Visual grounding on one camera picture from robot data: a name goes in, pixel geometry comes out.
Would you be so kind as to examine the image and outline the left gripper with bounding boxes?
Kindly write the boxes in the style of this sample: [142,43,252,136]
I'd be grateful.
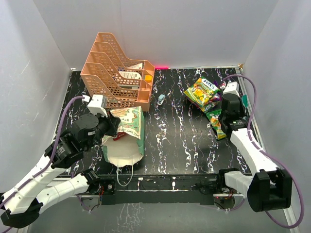
[85,108,121,151]

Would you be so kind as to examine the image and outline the pink red snack packet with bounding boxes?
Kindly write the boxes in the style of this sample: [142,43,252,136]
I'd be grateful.
[112,132,127,141]

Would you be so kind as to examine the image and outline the purple Fox's candy bag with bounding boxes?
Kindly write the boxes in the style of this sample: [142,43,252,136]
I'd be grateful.
[205,88,222,113]

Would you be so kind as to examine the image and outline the green yellow gummy packet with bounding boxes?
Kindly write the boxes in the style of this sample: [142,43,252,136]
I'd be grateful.
[206,109,226,140]

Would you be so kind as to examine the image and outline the green patterned paper bag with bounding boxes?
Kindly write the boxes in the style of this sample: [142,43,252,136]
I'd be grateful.
[102,106,145,187]

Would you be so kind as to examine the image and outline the yellow green Fox's candy bag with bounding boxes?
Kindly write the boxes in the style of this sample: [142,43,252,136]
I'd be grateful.
[184,76,218,113]

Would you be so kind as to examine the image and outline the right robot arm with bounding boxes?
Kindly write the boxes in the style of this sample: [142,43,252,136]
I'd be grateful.
[216,93,293,212]

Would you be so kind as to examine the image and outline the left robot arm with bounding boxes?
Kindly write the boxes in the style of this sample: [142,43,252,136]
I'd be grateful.
[0,113,121,229]

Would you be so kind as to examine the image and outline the orange plastic file organizer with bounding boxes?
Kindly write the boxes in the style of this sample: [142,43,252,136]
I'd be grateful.
[81,33,155,112]

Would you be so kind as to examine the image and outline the white papers in organizer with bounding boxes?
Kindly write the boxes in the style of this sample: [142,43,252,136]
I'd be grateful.
[119,63,143,79]

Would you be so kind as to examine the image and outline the light blue padlock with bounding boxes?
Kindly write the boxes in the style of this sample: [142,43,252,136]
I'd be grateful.
[157,94,166,105]

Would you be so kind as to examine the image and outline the yellow sticky notes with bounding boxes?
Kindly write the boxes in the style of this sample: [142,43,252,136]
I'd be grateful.
[144,75,153,82]

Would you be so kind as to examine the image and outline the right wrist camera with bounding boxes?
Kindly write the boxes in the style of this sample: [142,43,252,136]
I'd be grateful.
[220,82,240,97]

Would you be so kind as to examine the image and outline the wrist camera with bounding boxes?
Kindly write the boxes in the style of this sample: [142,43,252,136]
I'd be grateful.
[83,95,108,117]
[220,82,240,97]

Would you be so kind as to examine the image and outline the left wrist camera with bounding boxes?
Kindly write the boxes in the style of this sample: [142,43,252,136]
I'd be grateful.
[83,95,108,117]

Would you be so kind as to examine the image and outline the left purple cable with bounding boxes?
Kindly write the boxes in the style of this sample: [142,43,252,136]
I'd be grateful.
[0,96,86,230]

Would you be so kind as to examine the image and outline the black front mounting rail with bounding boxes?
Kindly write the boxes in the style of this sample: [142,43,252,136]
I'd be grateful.
[100,174,217,205]

